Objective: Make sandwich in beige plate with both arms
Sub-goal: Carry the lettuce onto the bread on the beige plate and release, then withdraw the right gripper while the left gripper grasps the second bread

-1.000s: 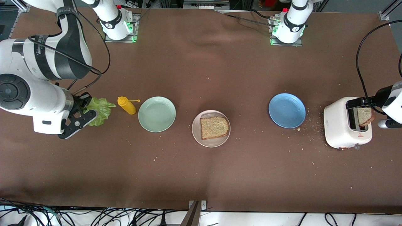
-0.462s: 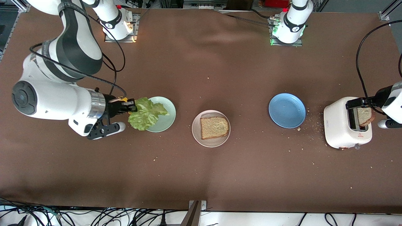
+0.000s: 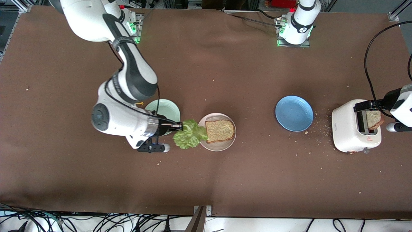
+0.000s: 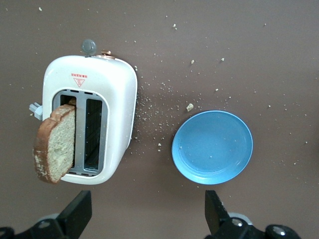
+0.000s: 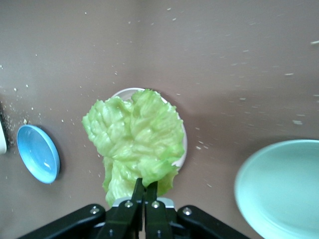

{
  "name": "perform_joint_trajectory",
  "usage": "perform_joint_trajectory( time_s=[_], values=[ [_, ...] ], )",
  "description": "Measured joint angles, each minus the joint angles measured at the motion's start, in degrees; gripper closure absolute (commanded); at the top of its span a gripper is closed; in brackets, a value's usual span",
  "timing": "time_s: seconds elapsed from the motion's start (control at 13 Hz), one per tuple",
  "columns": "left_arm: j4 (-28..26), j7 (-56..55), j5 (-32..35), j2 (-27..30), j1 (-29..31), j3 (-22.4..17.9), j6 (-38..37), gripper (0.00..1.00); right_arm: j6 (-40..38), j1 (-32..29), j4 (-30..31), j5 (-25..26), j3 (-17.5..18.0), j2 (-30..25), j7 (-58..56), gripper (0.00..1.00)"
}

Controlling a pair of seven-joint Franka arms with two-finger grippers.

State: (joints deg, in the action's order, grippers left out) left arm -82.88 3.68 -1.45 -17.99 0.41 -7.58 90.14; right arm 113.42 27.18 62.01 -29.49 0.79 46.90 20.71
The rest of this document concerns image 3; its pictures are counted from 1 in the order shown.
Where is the grey metal camera pole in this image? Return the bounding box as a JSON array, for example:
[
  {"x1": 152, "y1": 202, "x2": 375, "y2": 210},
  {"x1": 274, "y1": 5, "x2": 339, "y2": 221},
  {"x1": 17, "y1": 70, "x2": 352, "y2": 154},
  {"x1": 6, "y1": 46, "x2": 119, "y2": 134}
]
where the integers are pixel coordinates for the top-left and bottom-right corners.
[{"x1": 185, "y1": 206, "x2": 205, "y2": 232}]

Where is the beige plate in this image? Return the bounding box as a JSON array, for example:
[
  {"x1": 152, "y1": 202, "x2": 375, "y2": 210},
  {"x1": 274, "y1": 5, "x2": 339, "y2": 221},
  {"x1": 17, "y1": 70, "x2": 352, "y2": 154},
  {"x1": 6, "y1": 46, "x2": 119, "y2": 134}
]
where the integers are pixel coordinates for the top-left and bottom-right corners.
[{"x1": 198, "y1": 112, "x2": 237, "y2": 152}]

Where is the aluminium frame profile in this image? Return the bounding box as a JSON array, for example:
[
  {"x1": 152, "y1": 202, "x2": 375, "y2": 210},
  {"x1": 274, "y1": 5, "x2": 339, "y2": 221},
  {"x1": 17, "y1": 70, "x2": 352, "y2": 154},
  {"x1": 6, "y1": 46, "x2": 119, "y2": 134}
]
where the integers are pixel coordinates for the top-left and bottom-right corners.
[
  {"x1": 388, "y1": 0, "x2": 412, "y2": 22},
  {"x1": 0, "y1": 0, "x2": 33, "y2": 13}
]

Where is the brown tablecloth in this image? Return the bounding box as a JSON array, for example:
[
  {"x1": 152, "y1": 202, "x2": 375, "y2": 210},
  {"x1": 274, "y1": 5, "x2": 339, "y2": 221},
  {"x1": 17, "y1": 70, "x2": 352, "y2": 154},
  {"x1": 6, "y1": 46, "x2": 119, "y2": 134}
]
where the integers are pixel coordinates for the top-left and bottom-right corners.
[{"x1": 0, "y1": 5, "x2": 412, "y2": 220}]

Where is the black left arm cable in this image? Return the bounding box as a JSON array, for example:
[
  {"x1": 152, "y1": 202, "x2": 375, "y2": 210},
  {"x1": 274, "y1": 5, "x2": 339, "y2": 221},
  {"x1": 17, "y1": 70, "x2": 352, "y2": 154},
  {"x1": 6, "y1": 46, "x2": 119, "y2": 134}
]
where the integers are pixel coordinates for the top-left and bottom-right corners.
[{"x1": 364, "y1": 21, "x2": 412, "y2": 101}]

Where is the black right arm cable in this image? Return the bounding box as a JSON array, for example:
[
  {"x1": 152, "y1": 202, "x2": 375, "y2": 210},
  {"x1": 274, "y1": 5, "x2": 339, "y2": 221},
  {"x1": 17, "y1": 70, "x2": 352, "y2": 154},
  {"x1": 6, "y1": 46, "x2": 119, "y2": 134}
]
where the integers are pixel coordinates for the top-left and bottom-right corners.
[{"x1": 105, "y1": 40, "x2": 176, "y2": 124}]

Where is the toasted brown bread slice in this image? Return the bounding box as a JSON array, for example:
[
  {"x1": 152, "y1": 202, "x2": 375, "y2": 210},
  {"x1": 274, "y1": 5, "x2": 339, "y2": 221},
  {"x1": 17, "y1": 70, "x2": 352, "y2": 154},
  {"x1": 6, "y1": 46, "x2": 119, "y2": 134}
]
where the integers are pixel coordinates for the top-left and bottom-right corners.
[
  {"x1": 366, "y1": 110, "x2": 385, "y2": 131},
  {"x1": 205, "y1": 120, "x2": 235, "y2": 144}
]

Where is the green lettuce leaf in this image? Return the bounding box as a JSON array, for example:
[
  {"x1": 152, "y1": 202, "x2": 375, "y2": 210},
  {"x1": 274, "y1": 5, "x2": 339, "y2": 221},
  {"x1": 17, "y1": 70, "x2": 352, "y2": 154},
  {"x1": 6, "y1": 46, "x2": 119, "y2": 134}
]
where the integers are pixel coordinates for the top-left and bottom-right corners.
[{"x1": 173, "y1": 119, "x2": 209, "y2": 150}]

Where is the blue plate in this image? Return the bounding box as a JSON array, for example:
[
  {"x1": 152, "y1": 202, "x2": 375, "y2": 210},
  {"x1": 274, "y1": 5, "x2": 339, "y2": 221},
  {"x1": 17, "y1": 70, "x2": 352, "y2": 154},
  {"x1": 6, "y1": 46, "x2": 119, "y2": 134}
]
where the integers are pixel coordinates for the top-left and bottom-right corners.
[{"x1": 275, "y1": 95, "x2": 314, "y2": 132}]

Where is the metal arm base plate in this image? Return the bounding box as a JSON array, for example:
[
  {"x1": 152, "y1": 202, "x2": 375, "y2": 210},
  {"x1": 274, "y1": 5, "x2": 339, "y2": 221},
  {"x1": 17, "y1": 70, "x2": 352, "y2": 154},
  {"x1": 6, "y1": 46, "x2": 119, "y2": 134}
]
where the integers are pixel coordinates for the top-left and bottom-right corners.
[
  {"x1": 275, "y1": 16, "x2": 311, "y2": 48},
  {"x1": 127, "y1": 13, "x2": 142, "y2": 44}
]

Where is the silver metal pole bracket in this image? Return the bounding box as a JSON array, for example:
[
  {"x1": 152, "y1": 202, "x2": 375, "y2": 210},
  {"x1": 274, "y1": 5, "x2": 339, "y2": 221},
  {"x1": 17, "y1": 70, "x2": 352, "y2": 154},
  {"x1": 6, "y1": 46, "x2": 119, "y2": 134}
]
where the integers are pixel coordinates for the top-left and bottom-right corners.
[{"x1": 193, "y1": 205, "x2": 213, "y2": 217}]

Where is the mint green plate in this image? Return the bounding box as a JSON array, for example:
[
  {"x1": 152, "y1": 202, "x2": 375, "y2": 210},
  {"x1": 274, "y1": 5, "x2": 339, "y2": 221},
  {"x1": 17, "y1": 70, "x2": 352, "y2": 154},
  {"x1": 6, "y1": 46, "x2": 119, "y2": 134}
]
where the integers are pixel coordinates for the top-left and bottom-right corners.
[{"x1": 144, "y1": 99, "x2": 181, "y2": 136}]

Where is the red box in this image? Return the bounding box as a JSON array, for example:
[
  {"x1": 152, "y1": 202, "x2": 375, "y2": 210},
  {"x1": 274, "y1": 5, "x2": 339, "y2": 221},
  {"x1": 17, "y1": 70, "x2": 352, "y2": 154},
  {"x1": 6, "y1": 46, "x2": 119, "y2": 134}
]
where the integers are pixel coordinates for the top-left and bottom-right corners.
[{"x1": 270, "y1": 0, "x2": 298, "y2": 8}]

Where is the black base power cable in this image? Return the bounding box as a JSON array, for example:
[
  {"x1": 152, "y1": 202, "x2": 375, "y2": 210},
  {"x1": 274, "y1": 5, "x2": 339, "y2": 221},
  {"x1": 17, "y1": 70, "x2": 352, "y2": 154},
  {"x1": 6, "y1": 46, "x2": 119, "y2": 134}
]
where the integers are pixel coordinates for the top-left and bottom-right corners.
[{"x1": 225, "y1": 9, "x2": 284, "y2": 28}]

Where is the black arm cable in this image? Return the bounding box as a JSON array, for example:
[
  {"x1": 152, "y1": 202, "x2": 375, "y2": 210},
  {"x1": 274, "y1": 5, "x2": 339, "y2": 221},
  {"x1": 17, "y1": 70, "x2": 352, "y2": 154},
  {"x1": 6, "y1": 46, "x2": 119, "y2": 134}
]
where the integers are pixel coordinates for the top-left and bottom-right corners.
[
  {"x1": 105, "y1": 40, "x2": 176, "y2": 124},
  {"x1": 364, "y1": 21, "x2": 412, "y2": 101}
]

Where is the white toaster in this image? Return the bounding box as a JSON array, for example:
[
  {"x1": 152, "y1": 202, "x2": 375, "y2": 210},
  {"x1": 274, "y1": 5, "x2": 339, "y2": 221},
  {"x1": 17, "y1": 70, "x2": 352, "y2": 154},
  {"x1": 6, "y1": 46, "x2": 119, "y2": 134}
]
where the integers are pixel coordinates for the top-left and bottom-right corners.
[{"x1": 332, "y1": 99, "x2": 382, "y2": 154}]

